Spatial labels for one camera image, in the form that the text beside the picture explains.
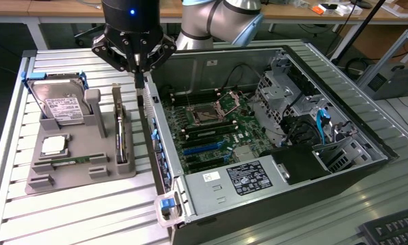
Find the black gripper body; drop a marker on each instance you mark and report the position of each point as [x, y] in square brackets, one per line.
[133, 20]

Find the graphics card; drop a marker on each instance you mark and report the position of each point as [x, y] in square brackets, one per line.
[122, 132]

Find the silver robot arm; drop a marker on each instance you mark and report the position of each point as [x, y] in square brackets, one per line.
[205, 20]

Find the black office chair base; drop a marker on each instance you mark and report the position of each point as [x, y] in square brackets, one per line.
[88, 32]

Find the thin metal locking lever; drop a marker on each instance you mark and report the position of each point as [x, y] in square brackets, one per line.
[187, 97]

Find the hard disk drive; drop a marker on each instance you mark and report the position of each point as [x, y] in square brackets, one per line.
[54, 94]

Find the wooden desk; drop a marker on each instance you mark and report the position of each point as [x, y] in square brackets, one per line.
[54, 10]
[286, 12]

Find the CPU socket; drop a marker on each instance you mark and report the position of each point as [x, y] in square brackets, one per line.
[205, 114]

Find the metal socket cover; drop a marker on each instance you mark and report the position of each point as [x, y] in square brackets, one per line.
[223, 108]

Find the black RAM stick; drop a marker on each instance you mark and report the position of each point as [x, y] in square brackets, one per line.
[211, 132]

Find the grey parts rack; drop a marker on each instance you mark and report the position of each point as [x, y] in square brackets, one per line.
[78, 143]

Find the black expansion slot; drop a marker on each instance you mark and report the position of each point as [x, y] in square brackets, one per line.
[201, 143]
[207, 164]

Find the green motherboard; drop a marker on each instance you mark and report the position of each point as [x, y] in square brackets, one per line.
[245, 127]

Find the silver CPU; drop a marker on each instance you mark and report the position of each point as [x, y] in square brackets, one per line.
[54, 145]

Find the silver metal drive cage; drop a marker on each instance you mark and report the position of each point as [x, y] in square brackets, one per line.
[282, 94]

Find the blue expansion slot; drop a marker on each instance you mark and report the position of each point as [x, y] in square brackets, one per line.
[205, 149]

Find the green RAM stick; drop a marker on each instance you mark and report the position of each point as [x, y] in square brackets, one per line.
[71, 160]

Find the silver chipset heatsink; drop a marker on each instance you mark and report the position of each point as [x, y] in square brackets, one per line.
[246, 151]

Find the white orange small box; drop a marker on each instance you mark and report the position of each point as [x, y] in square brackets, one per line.
[318, 9]

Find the grey power supply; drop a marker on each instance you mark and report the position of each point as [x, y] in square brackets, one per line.
[218, 194]

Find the black plastic air shroud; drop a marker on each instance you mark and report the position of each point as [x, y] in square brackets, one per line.
[293, 163]

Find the blue case latch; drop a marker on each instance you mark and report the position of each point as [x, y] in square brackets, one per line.
[167, 204]

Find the black tripod pole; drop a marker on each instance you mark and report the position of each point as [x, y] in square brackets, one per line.
[362, 25]

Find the silver perforated disk bay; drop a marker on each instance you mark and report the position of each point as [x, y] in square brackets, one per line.
[343, 158]

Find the grey equipment box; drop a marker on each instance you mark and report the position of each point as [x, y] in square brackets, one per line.
[394, 84]

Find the black grey PC case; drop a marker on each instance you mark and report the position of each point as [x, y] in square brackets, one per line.
[275, 217]

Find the black keyboard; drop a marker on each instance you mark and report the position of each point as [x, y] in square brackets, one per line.
[394, 229]

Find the aluminium profile frame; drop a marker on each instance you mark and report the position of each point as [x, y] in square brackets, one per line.
[385, 54]

